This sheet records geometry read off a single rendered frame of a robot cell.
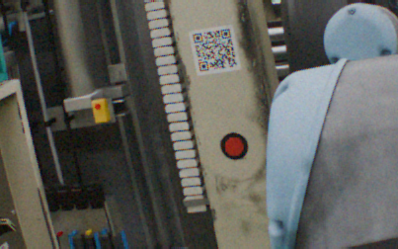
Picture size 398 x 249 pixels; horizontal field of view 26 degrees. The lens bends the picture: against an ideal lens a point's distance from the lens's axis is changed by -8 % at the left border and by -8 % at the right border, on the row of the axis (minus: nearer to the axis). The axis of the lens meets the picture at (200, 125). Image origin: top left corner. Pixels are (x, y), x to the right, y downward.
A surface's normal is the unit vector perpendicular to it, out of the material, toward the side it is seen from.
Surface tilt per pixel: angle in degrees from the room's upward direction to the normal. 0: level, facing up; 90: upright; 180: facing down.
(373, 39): 83
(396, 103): 48
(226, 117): 90
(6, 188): 90
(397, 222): 63
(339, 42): 83
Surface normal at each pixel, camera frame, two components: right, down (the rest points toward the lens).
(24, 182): -0.29, 0.25
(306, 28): -0.57, -0.04
